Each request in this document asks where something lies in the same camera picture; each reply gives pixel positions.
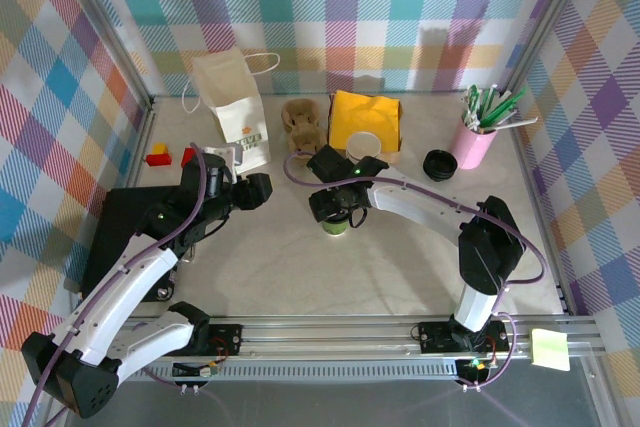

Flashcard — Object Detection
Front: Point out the green paper coffee cup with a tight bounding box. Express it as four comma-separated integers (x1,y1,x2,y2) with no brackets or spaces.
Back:
322,214,350,238

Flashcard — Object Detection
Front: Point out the pink straw holder cup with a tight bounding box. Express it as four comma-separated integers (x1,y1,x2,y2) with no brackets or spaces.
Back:
449,119,499,171

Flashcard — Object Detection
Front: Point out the yellow-green sticky note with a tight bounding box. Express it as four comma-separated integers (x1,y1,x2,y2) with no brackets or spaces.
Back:
529,327,572,373

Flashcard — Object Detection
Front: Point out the perforated metal strip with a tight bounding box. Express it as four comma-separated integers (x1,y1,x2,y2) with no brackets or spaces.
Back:
78,365,460,381

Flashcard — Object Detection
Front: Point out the aluminium mounting rail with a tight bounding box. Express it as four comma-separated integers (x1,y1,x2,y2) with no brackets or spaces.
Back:
52,314,609,364

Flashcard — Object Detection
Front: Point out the red and yellow toy block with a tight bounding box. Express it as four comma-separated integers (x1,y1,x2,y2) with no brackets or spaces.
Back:
144,142,174,168

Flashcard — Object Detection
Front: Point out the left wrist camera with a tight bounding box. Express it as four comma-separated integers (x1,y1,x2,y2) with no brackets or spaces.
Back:
198,144,242,174

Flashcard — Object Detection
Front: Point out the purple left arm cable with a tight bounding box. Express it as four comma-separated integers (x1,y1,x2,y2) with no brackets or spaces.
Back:
19,146,209,427

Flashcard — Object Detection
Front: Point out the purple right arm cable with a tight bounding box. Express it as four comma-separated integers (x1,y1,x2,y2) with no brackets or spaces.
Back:
283,151,547,391

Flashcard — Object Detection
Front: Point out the white paper takeout bag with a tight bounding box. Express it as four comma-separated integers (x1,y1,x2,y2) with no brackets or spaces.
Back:
182,49,281,173

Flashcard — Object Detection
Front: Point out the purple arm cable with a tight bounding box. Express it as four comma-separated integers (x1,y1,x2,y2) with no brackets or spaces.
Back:
19,146,209,427
283,151,547,391

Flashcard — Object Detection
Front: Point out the small black connector board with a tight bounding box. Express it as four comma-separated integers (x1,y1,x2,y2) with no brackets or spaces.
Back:
172,360,221,381
453,356,492,383

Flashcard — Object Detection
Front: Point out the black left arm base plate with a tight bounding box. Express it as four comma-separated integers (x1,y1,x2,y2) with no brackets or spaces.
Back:
189,322,245,357

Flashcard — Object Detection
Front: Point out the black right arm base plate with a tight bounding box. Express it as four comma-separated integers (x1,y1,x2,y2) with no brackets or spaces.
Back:
417,319,511,354

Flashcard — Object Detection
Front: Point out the stack of paper cups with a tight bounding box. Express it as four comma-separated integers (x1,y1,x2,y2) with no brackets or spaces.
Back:
345,130,383,161

